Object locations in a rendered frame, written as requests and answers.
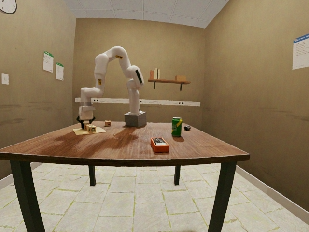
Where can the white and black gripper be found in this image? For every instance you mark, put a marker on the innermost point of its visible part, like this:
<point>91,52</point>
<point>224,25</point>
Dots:
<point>85,115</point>

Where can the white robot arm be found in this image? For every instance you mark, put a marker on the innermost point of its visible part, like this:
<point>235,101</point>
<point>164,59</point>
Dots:
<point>129,71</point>

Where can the tan square mat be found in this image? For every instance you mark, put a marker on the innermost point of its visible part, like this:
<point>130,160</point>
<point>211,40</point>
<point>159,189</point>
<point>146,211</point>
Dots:
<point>84,132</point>

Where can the green drink can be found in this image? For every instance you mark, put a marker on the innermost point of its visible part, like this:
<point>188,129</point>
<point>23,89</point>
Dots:
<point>176,127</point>

